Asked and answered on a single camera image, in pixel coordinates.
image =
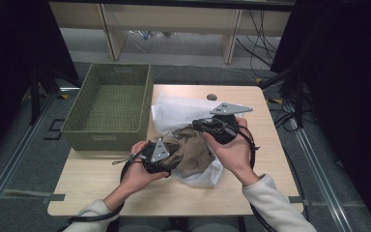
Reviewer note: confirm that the green woven basket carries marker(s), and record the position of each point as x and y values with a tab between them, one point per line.
112	106

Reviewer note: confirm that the white mesh laundry bag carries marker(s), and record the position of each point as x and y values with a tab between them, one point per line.
177	111

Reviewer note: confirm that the person's left hand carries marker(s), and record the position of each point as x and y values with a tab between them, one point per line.
138	180

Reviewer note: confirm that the metal floor rail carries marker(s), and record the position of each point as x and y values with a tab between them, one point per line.
322	180
19	151

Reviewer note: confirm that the beige pants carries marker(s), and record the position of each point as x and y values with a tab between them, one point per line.
193	154

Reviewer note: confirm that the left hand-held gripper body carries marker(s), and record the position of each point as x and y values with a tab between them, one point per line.
159	153

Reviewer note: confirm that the person's lap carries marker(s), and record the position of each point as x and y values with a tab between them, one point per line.
206	224

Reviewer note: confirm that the light wooden shelf unit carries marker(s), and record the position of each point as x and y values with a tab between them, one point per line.
174	19

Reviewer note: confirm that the black metal stand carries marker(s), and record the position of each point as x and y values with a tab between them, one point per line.
37	93
298	93

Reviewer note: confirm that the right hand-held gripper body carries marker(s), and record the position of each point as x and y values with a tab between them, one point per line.
227	129

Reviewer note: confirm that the black curtain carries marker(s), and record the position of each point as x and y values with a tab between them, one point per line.
9	64
351	96

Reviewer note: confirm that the grey tape strip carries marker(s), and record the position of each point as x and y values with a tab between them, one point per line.
54	197
299	200

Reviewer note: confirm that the clear plastic bag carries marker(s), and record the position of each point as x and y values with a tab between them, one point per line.
153	34

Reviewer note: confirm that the person's right hand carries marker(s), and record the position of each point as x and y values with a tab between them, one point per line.
236	158

